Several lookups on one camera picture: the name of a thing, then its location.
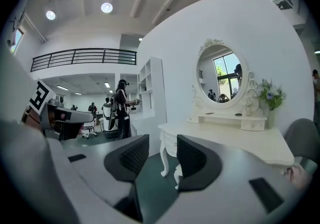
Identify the black balcony railing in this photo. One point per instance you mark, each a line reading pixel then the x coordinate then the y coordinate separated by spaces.
pixel 82 57

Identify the white office chair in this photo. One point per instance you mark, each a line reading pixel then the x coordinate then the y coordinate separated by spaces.
pixel 89 129

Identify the person's white printed shirt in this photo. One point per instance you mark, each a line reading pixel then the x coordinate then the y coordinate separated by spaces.
pixel 15 142

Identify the oval vanity mirror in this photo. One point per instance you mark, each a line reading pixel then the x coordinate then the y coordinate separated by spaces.
pixel 220 72

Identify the tall white vase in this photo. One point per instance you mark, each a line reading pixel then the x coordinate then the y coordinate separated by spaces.
pixel 270 119

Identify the blue white flower bouquet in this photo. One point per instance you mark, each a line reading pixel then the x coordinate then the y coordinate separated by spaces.
pixel 271 95

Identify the person's left forearm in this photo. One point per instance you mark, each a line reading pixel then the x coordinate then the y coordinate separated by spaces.
pixel 32 120

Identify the white shelf unit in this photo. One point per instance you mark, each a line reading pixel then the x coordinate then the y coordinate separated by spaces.
pixel 155 87

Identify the grey chair with black legs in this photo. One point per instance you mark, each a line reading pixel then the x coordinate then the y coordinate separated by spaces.
pixel 300 137

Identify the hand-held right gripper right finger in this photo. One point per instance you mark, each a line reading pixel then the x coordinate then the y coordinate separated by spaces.
pixel 200 168

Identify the ceiling strip light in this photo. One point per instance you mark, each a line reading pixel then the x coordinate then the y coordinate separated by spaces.
pixel 62 88
pixel 106 84

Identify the person's right hand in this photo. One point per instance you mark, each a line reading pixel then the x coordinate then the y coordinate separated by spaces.
pixel 298 178

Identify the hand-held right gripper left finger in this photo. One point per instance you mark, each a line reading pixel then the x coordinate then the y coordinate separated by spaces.
pixel 125 163

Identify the round ceiling lamp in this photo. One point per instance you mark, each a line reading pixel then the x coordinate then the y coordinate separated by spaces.
pixel 50 15
pixel 106 7

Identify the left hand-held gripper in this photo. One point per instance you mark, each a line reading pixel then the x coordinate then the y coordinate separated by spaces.
pixel 40 97

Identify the white dressing table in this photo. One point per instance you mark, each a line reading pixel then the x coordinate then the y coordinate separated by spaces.
pixel 225 137

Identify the wall window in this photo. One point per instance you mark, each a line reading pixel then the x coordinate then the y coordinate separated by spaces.
pixel 16 40

